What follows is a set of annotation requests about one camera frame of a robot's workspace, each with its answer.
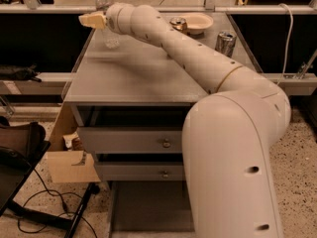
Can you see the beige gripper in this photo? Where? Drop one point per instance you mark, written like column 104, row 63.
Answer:
column 111, row 21

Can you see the clear plastic water bottle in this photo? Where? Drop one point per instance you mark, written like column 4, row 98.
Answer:
column 111, row 40

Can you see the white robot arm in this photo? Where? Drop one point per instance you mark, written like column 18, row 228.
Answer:
column 226, row 135

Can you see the grey drawer cabinet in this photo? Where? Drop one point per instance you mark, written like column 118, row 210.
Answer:
column 137, row 86

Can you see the grey top drawer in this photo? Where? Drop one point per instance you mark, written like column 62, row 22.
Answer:
column 103, row 140

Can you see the grey middle drawer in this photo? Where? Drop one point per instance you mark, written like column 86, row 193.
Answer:
column 140, row 171

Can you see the grey open bottom drawer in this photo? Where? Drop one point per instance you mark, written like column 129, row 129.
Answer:
column 150, row 209

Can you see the gold dented soda can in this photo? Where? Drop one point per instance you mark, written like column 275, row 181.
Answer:
column 179, row 24

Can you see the white paper bowl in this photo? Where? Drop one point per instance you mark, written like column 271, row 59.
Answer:
column 197, row 23

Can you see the silver blue energy drink can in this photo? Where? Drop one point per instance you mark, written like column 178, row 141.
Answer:
column 225, row 43

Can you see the dark bag on cart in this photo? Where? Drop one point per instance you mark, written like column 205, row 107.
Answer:
column 20, row 145

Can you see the cardboard box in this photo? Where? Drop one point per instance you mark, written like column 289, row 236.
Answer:
column 67, row 159

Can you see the black cart stand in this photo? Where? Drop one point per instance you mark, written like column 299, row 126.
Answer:
column 15, row 169

